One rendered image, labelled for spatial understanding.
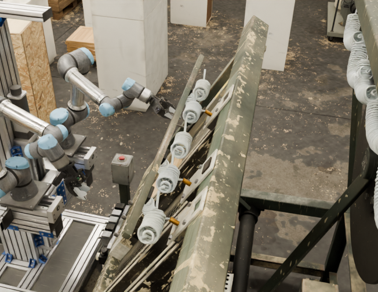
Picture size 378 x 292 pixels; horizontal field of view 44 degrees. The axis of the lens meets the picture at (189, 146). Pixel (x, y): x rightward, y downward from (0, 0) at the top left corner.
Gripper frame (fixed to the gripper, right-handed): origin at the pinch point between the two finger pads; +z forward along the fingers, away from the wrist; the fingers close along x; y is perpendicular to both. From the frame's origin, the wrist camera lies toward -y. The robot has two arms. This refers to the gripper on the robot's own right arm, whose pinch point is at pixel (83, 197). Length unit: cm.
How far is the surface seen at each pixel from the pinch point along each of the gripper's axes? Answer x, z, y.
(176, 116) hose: -18, -35, 75
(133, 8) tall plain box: 275, -23, -70
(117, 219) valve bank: 41, 48, -28
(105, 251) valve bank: 14, 47, -24
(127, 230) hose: -72, -34, 77
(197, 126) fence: 57, 9, 43
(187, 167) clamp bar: 4, -1, 56
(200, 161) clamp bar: 4, -2, 63
